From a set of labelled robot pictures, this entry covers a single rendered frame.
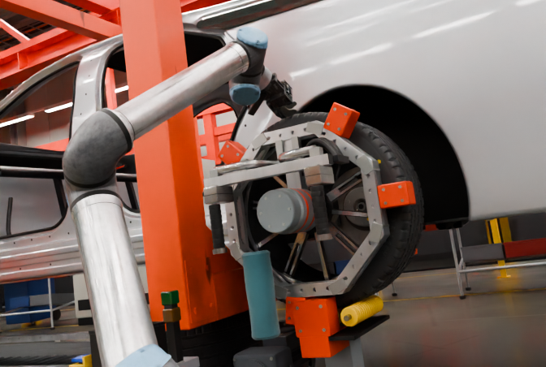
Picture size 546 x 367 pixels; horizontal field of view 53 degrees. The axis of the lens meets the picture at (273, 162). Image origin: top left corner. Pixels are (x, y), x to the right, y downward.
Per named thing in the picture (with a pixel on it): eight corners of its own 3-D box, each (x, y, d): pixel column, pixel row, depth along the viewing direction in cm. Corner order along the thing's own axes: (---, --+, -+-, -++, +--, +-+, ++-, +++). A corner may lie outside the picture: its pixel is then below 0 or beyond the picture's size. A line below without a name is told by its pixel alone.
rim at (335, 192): (354, 114, 201) (253, 187, 220) (329, 104, 181) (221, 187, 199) (431, 234, 185) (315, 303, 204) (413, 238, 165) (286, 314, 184)
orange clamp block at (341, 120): (349, 139, 176) (361, 113, 174) (340, 136, 169) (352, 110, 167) (331, 131, 179) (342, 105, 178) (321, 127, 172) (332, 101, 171)
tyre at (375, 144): (361, 84, 201) (231, 182, 225) (335, 71, 180) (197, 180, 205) (465, 242, 180) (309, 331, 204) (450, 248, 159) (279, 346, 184)
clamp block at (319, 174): (335, 183, 155) (332, 165, 156) (322, 183, 147) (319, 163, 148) (318, 186, 157) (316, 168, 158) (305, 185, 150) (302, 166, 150)
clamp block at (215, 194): (234, 201, 171) (232, 184, 172) (218, 201, 163) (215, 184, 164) (221, 204, 173) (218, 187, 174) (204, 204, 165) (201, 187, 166)
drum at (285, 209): (328, 228, 176) (322, 185, 178) (299, 232, 158) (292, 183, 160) (289, 234, 183) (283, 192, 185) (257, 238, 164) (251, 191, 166)
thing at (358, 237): (425, 217, 207) (376, 149, 218) (419, 217, 200) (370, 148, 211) (359, 262, 218) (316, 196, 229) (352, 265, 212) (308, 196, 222)
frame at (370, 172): (400, 287, 164) (370, 110, 172) (393, 291, 158) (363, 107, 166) (245, 300, 189) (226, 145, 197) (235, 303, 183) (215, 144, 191)
